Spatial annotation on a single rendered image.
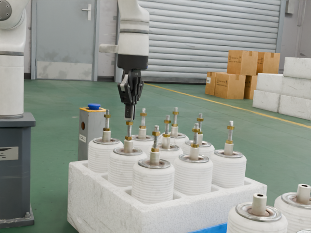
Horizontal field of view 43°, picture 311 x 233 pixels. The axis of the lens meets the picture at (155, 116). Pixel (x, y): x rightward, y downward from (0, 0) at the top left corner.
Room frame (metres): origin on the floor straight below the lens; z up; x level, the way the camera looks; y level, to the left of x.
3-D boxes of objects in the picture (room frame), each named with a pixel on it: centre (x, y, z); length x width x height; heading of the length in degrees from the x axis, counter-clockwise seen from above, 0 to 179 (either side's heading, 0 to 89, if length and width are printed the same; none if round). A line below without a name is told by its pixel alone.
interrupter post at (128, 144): (0.96, 0.06, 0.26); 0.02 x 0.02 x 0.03
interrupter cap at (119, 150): (0.96, 0.06, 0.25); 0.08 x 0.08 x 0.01
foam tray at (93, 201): (1.03, -0.03, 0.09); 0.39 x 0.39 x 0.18; 35
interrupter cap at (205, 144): (1.10, -0.13, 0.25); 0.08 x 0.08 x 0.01
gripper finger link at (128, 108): (0.94, 0.07, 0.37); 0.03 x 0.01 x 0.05; 164
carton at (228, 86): (4.94, -0.91, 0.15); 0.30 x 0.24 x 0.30; 22
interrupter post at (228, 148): (1.00, -0.20, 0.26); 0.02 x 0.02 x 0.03
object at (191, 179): (0.93, -0.10, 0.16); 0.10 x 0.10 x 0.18
